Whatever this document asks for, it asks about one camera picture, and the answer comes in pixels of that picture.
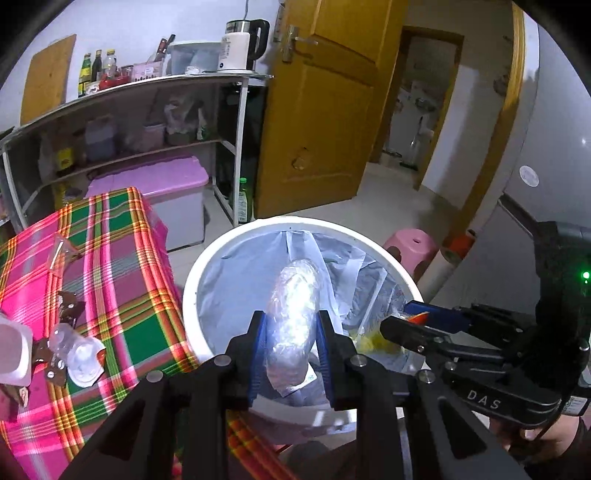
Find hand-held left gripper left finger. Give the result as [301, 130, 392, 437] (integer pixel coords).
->
[60, 311, 269, 480]

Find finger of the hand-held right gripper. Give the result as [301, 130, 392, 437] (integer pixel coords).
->
[404, 301, 536, 344]
[379, 316, 509, 370]

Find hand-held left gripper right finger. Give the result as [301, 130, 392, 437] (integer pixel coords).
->
[315, 310, 531, 480]

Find yellow snack wrapper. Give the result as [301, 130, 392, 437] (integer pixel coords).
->
[348, 311, 432, 358]

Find translucent plastic bin liner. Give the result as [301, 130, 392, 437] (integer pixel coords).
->
[196, 228, 416, 407]

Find white round bin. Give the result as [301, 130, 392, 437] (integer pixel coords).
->
[182, 217, 426, 437]

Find brown snack wrapper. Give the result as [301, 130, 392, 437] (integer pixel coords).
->
[0, 385, 29, 409]
[58, 291, 86, 330]
[32, 337, 70, 386]

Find white yogurt cup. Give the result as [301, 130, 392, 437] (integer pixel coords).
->
[0, 320, 34, 386]

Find person's right forearm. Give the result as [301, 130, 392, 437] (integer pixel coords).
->
[522, 443, 591, 480]

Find person's right hand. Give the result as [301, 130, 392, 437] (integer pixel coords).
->
[489, 411, 585, 462]

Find white paper roll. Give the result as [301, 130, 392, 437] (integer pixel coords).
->
[418, 247, 462, 296]

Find pink plastic stool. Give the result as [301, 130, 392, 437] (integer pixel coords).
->
[382, 227, 439, 282]

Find pink green plaid tablecloth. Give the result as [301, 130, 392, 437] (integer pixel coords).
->
[0, 187, 296, 480]

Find green glass bottle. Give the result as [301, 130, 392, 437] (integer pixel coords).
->
[236, 176, 254, 225]

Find crushed clear plastic cup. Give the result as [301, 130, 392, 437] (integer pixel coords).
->
[48, 323, 107, 388]

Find purple lid storage box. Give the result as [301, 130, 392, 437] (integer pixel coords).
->
[85, 154, 209, 252]

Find yellow wooden door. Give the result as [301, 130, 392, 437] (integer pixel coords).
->
[255, 0, 409, 220]

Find small pink container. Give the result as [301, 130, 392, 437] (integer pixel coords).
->
[143, 122, 167, 151]

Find crumpled plastic bags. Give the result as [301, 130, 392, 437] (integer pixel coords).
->
[164, 99, 206, 146]

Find blue plastic jug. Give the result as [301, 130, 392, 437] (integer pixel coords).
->
[84, 117, 116, 162]

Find grey metal shelf unit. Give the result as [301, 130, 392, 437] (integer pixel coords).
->
[0, 71, 269, 232]

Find clear plastic storage box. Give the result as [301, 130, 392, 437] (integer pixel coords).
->
[166, 41, 227, 75]

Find white electric kettle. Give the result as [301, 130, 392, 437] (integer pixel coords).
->
[218, 18, 271, 73]

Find kitchen knives in holder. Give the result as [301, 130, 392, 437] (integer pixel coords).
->
[154, 34, 177, 63]

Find wooden cutting board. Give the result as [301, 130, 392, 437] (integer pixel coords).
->
[21, 34, 77, 125]

